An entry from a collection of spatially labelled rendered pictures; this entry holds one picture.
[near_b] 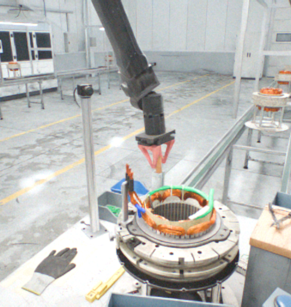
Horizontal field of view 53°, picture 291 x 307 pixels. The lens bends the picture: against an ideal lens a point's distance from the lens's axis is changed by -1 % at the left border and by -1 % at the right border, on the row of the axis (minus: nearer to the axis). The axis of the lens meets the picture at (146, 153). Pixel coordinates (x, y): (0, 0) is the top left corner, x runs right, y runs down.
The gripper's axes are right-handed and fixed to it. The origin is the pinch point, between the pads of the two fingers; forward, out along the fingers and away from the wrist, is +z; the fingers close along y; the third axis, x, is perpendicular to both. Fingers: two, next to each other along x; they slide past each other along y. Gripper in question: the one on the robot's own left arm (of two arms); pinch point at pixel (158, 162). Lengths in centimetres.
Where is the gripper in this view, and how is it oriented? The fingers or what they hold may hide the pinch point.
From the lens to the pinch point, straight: 84.4
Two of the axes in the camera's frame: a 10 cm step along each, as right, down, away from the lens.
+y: -6.8, 3.2, -6.6
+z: 1.0, 9.3, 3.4
